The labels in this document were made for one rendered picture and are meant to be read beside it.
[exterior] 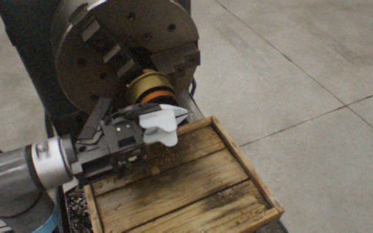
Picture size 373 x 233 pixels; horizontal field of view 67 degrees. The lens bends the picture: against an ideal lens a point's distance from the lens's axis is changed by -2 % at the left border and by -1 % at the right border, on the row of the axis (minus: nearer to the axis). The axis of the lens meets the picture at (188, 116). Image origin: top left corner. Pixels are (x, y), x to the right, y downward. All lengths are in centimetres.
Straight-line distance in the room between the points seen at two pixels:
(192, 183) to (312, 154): 139
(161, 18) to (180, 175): 34
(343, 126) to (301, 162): 48
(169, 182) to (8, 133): 174
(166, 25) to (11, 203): 42
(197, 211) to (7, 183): 35
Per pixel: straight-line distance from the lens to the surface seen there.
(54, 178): 47
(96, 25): 54
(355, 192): 191
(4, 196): 49
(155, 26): 60
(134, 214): 63
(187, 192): 64
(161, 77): 54
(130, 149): 44
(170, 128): 47
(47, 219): 57
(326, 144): 206
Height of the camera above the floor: 144
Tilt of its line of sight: 45 degrees down
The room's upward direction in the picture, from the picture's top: straight up
